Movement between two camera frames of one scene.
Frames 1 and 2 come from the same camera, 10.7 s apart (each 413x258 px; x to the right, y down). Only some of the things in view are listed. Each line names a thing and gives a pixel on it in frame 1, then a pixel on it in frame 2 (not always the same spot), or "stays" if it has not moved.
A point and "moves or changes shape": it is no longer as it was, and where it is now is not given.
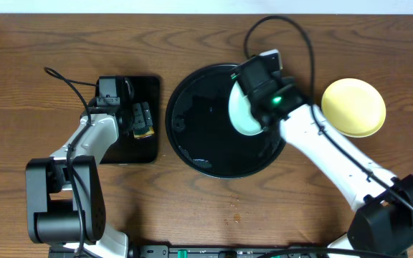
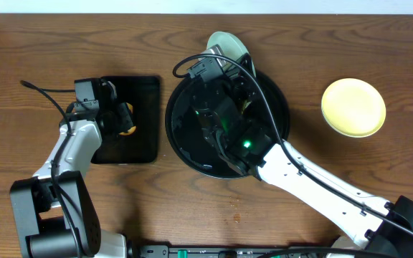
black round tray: [203, 134] stays
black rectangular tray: [126, 150] stays
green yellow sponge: [143, 132] moves or changes shape
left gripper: [135, 117] -> [123, 117]
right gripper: [286, 87] -> [249, 89]
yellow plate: [353, 107] stays
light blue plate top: [239, 107] moves or changes shape
